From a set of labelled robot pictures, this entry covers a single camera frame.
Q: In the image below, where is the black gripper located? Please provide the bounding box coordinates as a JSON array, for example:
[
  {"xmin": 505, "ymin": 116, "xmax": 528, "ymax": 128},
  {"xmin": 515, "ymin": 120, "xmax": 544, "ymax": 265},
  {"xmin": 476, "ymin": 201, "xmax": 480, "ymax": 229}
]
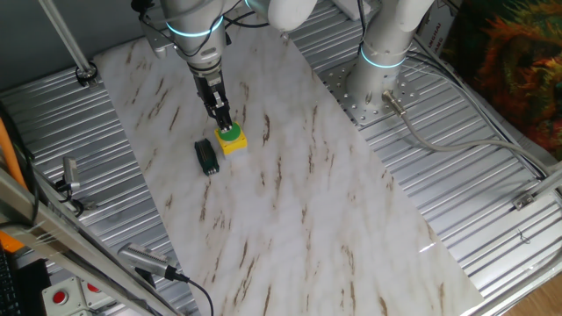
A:
[{"xmin": 192, "ymin": 72, "xmax": 234, "ymax": 133}]

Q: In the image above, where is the yellow box green push button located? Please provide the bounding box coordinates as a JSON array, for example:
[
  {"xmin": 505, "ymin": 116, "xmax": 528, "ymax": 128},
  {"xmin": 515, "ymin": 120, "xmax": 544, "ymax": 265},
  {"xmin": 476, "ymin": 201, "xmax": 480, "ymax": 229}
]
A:
[{"xmin": 213, "ymin": 121, "xmax": 249, "ymax": 157}]

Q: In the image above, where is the grey box red stop button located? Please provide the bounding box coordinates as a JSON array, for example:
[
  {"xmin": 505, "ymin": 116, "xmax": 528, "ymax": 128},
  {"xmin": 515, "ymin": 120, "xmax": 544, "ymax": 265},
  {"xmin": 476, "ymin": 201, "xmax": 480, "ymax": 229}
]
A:
[
  {"xmin": 80, "ymin": 277, "xmax": 116, "ymax": 311},
  {"xmin": 41, "ymin": 279, "xmax": 89, "ymax": 316}
]

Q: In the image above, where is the small black green connector block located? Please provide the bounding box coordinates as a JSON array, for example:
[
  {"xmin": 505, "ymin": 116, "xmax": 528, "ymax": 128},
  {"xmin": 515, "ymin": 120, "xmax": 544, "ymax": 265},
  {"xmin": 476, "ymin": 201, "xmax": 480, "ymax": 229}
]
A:
[{"xmin": 194, "ymin": 138, "xmax": 220, "ymax": 177}]

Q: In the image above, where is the white marble pattern mat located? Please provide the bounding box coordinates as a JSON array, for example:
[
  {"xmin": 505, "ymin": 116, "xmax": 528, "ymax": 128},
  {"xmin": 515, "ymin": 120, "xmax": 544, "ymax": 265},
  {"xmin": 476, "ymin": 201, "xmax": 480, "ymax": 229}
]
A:
[{"xmin": 92, "ymin": 24, "xmax": 485, "ymax": 316}]

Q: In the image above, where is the white flat box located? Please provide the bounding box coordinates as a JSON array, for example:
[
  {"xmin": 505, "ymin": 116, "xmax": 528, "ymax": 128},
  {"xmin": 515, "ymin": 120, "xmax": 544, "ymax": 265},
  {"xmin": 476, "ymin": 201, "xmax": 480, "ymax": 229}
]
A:
[{"xmin": 329, "ymin": 0, "xmax": 373, "ymax": 23}]

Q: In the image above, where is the aluminium pole with round foot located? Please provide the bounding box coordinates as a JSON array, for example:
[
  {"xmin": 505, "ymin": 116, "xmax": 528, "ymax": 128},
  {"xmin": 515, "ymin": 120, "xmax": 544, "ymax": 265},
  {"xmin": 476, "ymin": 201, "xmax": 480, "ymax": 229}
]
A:
[{"xmin": 37, "ymin": 0, "xmax": 100, "ymax": 88}]

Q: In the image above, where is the cardboard box red print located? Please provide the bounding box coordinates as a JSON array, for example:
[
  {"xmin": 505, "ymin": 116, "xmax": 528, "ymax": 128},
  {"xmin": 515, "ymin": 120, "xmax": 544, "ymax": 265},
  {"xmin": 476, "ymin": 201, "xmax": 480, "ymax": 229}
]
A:
[{"xmin": 414, "ymin": 0, "xmax": 461, "ymax": 61}]

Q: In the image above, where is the black box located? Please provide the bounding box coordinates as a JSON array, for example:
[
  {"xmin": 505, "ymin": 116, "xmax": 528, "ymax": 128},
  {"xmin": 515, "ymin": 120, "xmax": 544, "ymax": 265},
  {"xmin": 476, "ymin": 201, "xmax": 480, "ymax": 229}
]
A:
[{"xmin": 16, "ymin": 257, "xmax": 53, "ymax": 316}]

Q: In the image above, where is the black keyboard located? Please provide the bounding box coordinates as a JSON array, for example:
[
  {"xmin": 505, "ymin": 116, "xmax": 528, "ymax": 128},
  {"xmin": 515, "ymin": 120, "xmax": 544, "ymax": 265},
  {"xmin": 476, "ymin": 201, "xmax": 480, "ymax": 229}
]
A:
[{"xmin": 0, "ymin": 248, "xmax": 21, "ymax": 316}]

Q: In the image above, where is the colourful orange green cloth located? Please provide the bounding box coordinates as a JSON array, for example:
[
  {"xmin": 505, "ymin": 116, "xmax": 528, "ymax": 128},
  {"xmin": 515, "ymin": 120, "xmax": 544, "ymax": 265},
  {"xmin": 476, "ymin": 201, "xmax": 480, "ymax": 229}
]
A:
[{"xmin": 440, "ymin": 0, "xmax": 562, "ymax": 162}]

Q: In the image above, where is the short aluminium profile bar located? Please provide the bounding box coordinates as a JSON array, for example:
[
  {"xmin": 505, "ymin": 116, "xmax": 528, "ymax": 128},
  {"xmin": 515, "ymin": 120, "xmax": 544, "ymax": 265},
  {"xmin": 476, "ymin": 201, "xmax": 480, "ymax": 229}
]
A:
[{"xmin": 529, "ymin": 168, "xmax": 562, "ymax": 199}]

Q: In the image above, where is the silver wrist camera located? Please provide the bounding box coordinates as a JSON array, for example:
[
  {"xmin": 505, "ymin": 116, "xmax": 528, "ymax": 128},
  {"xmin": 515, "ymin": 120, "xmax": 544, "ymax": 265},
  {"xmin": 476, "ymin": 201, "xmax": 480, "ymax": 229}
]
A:
[{"xmin": 140, "ymin": 20, "xmax": 171, "ymax": 61}]

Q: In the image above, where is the perforated metal robot base plate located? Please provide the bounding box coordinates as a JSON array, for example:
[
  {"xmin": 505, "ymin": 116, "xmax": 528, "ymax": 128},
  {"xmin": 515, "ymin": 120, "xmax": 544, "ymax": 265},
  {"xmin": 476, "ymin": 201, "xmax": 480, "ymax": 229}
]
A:
[{"xmin": 317, "ymin": 55, "xmax": 423, "ymax": 128}]

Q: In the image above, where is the small silver camera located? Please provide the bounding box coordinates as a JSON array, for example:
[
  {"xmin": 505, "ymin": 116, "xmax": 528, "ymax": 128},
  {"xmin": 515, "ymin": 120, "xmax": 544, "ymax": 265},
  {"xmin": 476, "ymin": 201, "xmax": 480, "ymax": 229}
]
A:
[{"xmin": 55, "ymin": 155, "xmax": 83, "ymax": 193}]

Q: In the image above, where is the large silver camera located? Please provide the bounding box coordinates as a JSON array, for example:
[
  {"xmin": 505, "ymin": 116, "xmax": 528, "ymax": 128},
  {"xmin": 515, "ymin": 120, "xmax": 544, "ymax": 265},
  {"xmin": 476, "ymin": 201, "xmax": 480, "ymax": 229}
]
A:
[{"xmin": 117, "ymin": 242, "xmax": 191, "ymax": 284}]

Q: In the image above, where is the black camera cable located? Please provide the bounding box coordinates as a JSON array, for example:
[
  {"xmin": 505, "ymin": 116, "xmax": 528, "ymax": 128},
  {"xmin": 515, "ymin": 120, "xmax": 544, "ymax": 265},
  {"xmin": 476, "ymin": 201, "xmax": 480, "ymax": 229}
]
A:
[{"xmin": 175, "ymin": 272, "xmax": 215, "ymax": 316}]

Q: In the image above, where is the aluminium frame beam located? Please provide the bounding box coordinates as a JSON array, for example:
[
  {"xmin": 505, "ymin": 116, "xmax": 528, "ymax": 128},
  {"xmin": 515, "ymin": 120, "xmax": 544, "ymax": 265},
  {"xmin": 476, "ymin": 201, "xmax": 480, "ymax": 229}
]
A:
[{"xmin": 0, "ymin": 168, "xmax": 182, "ymax": 316}]

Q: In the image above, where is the orange cable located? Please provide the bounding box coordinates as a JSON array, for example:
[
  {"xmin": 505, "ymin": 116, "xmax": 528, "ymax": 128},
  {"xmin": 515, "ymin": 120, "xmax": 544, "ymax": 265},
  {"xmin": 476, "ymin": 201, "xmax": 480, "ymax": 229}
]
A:
[{"xmin": 0, "ymin": 116, "xmax": 28, "ymax": 190}]

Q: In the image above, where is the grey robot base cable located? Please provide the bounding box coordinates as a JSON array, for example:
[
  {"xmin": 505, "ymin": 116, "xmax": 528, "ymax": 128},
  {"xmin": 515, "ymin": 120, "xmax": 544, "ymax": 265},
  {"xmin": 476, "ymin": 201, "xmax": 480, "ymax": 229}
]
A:
[{"xmin": 380, "ymin": 90, "xmax": 562, "ymax": 175}]

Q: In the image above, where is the small metal corner bracket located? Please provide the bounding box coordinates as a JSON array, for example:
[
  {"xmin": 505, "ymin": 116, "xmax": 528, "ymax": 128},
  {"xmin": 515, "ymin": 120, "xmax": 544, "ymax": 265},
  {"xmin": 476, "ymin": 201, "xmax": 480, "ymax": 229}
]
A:
[{"xmin": 510, "ymin": 192, "xmax": 537, "ymax": 212}]

